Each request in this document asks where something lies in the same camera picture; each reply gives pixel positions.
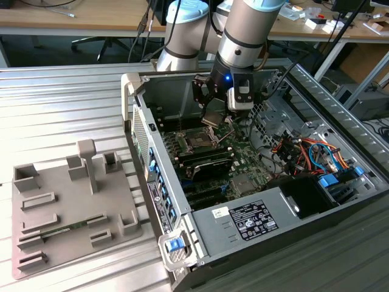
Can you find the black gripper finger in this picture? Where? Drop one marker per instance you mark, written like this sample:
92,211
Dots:
234,116
200,91

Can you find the silver CPU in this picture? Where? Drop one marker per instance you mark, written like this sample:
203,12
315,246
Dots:
212,118

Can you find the thin metal locking lever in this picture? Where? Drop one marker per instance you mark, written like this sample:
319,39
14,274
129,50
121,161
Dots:
226,134
181,124

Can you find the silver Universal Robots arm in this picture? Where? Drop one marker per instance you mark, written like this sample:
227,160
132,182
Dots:
243,30

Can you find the black CPU socket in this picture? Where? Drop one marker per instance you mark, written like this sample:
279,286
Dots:
197,140

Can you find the grey perforated drive cage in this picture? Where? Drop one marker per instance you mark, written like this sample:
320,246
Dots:
273,127

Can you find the green motherboard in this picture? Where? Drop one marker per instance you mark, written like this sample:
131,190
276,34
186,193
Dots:
243,161

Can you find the black graphics card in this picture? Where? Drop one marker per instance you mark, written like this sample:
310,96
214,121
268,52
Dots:
212,171

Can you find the grey chipset heatsink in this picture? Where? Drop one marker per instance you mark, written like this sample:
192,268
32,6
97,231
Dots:
244,185

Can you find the grey open PC case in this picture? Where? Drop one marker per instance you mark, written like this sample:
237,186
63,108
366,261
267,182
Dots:
168,164

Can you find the black plastic air shroud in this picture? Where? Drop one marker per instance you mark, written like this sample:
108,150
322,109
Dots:
304,188

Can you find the small white box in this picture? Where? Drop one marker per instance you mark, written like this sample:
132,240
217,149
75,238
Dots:
327,28
310,24

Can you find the black rating label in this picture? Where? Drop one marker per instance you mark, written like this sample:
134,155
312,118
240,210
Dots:
253,220

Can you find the black office chair base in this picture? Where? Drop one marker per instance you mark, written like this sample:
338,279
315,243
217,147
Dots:
103,42

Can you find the blue disk carrier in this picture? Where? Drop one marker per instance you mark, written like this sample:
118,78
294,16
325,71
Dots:
328,181

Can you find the grey power supply unit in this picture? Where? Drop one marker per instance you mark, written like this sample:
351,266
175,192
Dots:
212,231

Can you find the black slanted pole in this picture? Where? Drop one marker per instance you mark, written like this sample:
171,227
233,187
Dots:
334,43

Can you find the wooden desk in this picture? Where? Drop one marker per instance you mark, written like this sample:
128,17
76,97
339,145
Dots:
91,15

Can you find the grey desktop computer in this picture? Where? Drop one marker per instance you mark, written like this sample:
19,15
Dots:
369,102

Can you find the blue plastic clip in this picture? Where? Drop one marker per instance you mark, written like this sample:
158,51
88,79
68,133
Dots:
358,171

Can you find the blue case latch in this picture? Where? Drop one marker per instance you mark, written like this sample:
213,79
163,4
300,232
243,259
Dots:
174,245

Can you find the grey parts rack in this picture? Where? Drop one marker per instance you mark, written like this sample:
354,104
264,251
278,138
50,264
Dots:
76,197

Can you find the brown cardboard box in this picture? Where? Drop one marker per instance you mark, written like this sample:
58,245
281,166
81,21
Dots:
381,27

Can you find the green RAM stick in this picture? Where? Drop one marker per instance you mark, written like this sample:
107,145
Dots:
65,229

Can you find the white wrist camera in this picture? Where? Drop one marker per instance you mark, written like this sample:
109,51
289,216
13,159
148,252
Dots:
240,102

